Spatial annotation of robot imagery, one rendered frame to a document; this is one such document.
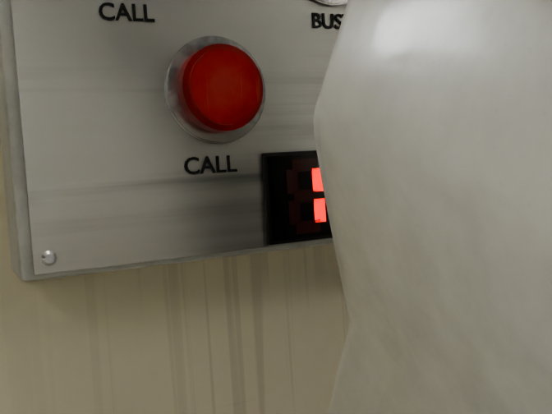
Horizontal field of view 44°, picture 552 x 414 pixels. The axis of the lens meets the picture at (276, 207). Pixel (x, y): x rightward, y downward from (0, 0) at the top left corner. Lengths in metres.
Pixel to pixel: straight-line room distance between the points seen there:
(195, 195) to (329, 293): 0.09
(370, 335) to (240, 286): 0.12
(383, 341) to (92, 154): 0.12
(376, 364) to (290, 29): 0.14
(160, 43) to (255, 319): 0.12
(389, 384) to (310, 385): 0.14
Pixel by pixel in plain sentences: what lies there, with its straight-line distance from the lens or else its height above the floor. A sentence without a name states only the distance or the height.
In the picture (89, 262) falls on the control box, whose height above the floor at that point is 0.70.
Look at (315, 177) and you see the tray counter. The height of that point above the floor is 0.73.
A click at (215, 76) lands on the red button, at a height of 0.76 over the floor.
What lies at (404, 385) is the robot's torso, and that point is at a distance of 0.16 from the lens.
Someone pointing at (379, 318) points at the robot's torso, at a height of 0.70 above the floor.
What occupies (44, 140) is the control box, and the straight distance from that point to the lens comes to 0.23.
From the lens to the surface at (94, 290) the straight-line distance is 0.27.
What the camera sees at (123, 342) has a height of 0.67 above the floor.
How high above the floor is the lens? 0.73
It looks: 3 degrees down
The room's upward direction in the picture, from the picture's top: 4 degrees counter-clockwise
